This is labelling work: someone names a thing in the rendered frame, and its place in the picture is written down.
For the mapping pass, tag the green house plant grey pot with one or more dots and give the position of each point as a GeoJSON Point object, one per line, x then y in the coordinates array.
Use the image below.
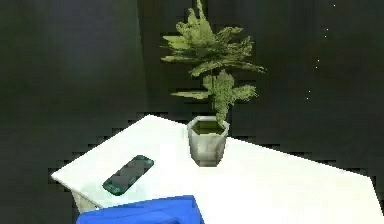
{"type": "Point", "coordinates": [208, 143]}

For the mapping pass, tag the dark green remote control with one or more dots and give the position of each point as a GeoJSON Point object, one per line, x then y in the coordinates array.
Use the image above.
{"type": "Point", "coordinates": [128, 175]}

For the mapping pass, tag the white table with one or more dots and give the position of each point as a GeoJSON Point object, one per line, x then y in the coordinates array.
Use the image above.
{"type": "Point", "coordinates": [273, 186]}

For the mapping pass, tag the blue box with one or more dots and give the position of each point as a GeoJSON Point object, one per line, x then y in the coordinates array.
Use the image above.
{"type": "Point", "coordinates": [146, 213]}

